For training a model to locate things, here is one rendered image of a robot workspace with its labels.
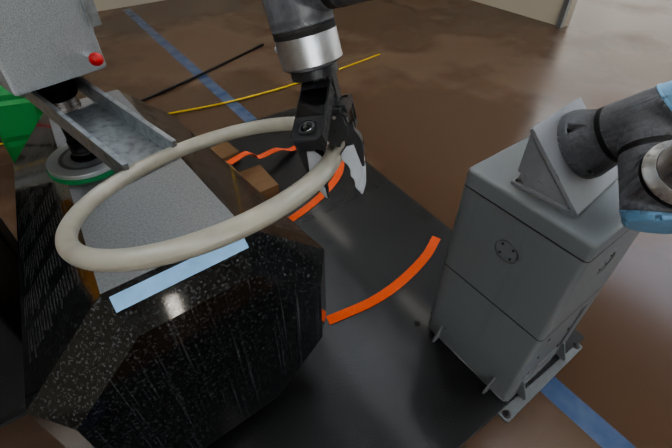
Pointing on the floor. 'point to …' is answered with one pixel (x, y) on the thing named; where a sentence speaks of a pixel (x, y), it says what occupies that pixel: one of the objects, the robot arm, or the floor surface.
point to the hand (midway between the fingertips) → (342, 191)
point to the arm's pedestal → (521, 277)
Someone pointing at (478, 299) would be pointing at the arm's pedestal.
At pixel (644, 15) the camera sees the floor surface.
